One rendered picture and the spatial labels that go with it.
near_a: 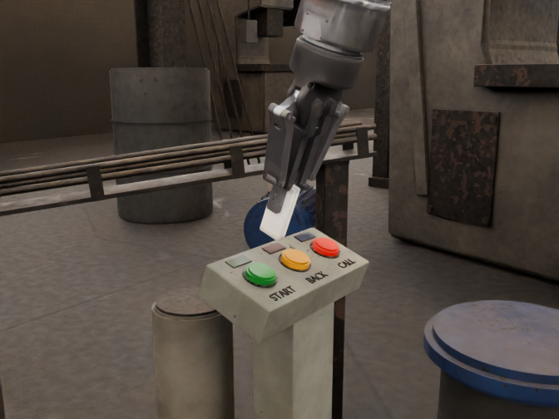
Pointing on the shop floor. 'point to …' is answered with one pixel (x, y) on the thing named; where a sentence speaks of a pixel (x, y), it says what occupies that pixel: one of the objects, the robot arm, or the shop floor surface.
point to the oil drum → (161, 136)
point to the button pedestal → (287, 322)
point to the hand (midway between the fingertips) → (279, 209)
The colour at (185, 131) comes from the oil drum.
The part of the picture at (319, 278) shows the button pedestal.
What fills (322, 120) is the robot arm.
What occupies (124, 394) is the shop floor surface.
